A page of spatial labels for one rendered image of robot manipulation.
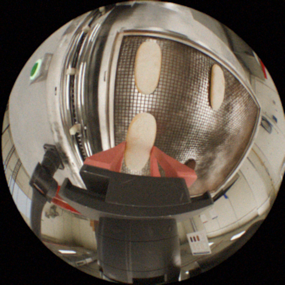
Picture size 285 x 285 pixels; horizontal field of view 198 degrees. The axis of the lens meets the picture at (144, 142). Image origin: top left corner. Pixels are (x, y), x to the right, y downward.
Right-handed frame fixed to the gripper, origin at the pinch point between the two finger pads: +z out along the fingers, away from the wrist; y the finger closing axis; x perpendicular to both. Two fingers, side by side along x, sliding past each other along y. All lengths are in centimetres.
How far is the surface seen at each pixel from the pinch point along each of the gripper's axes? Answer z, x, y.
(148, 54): 3.9, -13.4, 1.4
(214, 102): 4.0, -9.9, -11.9
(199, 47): 4.5, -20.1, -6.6
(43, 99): 8.1, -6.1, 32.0
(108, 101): 4.9, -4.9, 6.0
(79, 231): -109, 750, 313
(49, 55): 3.5, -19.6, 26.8
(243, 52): 77, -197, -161
